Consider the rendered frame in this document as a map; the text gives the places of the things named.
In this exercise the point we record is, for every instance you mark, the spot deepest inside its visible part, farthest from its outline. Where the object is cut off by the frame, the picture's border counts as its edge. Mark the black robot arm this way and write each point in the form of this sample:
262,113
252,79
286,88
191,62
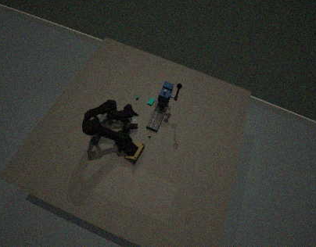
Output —
93,127

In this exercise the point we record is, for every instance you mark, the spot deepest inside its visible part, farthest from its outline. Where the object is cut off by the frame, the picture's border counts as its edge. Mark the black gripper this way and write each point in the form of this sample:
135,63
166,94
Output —
126,126

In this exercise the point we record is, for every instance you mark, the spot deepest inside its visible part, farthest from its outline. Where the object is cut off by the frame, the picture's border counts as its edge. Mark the blue arbor press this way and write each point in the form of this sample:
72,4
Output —
162,105

